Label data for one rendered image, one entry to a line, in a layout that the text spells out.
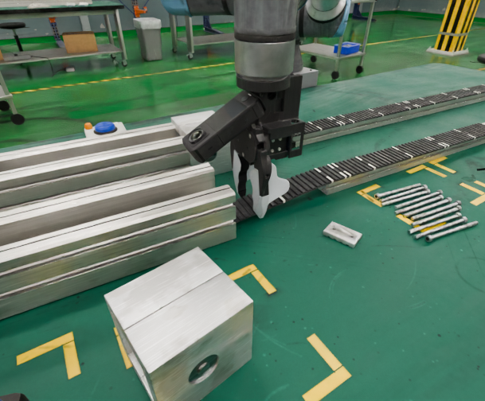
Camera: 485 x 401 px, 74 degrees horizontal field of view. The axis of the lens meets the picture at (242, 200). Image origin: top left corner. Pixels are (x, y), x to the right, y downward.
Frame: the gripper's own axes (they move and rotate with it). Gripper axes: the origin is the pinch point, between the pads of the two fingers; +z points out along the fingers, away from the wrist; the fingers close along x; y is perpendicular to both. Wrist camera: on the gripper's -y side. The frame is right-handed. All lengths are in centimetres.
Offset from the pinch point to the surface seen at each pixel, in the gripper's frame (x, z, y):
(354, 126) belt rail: 17.7, 0.9, 40.3
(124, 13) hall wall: 780, 37, 123
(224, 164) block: 14.1, 0.2, 2.2
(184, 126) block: 18.0, -7.4, -3.8
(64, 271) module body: -5.0, -2.2, -27.2
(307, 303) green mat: -19.4, 2.2, -2.1
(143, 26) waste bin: 499, 32, 97
